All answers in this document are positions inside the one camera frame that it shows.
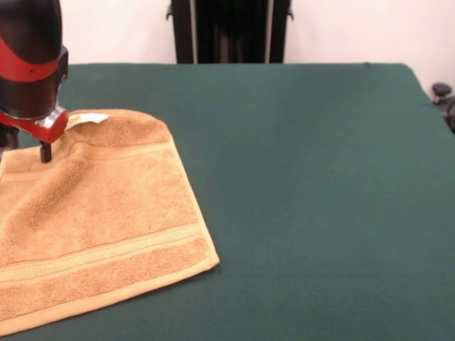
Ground black stand column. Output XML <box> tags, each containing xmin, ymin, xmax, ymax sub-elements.
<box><xmin>165</xmin><ymin>0</ymin><xmax>296</xmax><ymax>65</ymax></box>

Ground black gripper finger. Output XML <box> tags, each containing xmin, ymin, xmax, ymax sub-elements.
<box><xmin>0</xmin><ymin>124</ymin><xmax>19</xmax><ymax>150</ymax></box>
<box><xmin>38</xmin><ymin>141</ymin><xmax>53</xmax><ymax>164</ymax></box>

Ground dark green table cloth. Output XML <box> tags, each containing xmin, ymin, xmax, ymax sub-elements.
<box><xmin>0</xmin><ymin>63</ymin><xmax>455</xmax><ymax>341</ymax></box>

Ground tan terry towel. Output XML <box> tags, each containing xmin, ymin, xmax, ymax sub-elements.
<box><xmin>0</xmin><ymin>109</ymin><xmax>221</xmax><ymax>337</ymax></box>

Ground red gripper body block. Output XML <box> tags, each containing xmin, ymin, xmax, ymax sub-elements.
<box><xmin>0</xmin><ymin>110</ymin><xmax>69</xmax><ymax>145</ymax></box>

